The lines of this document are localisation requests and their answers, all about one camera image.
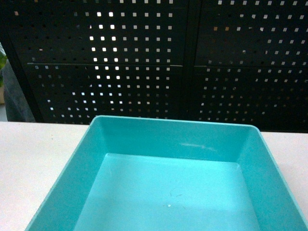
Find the black perforated panel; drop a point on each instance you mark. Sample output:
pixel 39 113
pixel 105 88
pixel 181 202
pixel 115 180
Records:
pixel 227 61

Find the green plant leaves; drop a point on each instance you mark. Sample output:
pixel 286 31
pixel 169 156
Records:
pixel 3 60

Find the turquoise plastic bin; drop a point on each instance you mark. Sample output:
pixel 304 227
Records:
pixel 140 174

